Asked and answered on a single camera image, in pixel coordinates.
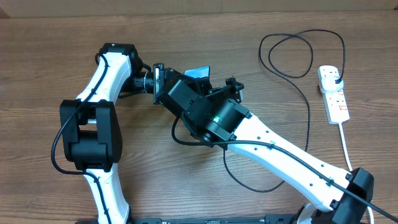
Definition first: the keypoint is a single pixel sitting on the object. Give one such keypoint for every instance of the white charger plug adapter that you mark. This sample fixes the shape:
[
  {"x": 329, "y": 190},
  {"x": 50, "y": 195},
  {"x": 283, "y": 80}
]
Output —
[{"x": 330, "y": 85}]

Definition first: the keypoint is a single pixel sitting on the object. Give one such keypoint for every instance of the white power strip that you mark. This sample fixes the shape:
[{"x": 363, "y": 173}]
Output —
[{"x": 335, "y": 103}]

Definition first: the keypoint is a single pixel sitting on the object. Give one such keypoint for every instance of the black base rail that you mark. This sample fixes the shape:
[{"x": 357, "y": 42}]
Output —
[{"x": 268, "y": 219}]

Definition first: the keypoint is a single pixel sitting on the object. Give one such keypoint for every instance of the Galaxy S24 smartphone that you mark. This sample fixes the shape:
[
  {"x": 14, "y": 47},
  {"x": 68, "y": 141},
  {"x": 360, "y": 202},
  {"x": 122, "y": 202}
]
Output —
[{"x": 200, "y": 72}]

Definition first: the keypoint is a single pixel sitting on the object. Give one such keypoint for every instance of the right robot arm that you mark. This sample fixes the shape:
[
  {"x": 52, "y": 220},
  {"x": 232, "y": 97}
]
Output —
[{"x": 214, "y": 116}]

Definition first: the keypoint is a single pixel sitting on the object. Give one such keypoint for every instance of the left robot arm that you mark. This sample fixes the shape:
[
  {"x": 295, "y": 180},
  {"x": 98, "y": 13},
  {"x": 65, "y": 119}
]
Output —
[{"x": 90, "y": 130}]

